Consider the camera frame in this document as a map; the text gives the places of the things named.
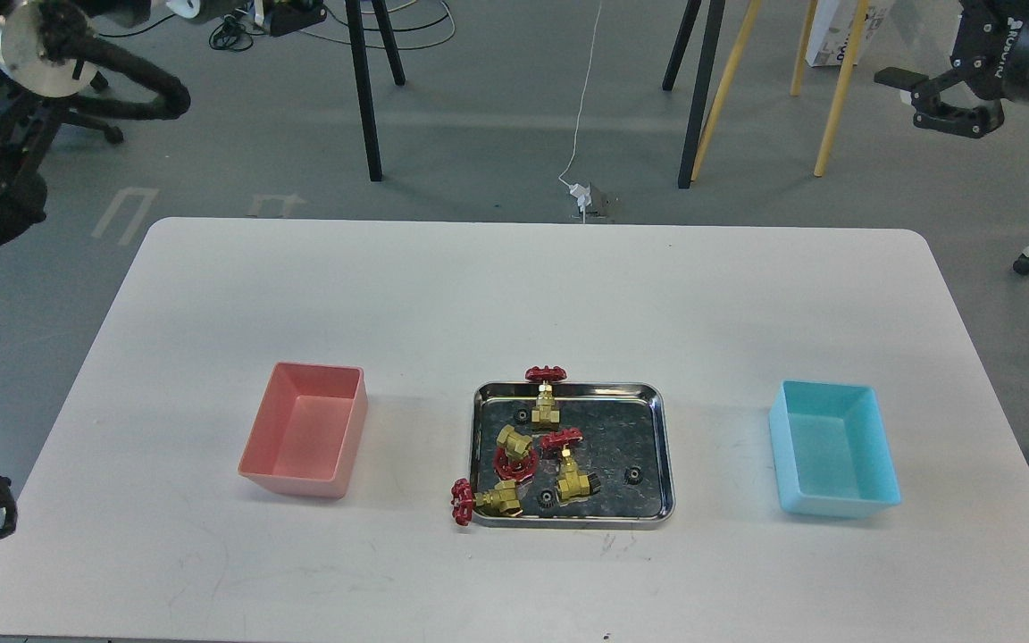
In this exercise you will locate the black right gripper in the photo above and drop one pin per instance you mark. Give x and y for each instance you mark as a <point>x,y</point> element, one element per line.
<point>989,43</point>

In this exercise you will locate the black office chair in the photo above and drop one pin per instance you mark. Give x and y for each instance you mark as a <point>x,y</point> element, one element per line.
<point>112,133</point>

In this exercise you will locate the black tripod legs right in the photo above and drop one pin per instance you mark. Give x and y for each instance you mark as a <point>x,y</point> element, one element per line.
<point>706,63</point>

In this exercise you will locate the black tripod legs left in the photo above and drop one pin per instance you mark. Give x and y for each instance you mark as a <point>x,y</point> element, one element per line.
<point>358,47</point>

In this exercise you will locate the brass valve top red handle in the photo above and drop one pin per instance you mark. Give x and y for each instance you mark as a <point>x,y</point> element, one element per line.
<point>545,414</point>

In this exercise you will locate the brass valve red wheel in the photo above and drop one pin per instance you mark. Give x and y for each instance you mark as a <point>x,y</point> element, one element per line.
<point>516,458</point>

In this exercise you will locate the blue plastic box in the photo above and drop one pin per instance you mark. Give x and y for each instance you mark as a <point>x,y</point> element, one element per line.
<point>831,453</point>

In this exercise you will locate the yellow wooden legs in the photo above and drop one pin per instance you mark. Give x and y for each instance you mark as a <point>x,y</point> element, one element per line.
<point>700,142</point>

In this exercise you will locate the metal tray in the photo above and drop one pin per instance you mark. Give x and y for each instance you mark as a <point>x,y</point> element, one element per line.
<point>622,425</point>

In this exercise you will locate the brass valve red handle centre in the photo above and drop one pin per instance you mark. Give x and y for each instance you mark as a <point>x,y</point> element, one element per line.
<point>572,482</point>

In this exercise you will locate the white cardboard box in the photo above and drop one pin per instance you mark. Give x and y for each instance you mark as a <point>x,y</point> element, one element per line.
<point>832,26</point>

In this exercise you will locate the brass valve red handle bottom-left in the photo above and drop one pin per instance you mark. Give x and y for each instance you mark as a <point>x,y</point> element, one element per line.
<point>503,500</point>

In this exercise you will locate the black tripod legs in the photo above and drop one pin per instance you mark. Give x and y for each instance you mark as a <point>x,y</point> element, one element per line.
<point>358,47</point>
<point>706,63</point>

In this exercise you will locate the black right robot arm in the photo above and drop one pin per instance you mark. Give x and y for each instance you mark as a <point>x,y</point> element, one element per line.
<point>962,96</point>

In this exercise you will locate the pink plastic box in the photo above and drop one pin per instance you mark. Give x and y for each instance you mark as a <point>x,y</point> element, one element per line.
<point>307,430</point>

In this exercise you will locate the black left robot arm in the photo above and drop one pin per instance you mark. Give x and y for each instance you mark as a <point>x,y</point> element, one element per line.
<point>55,68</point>

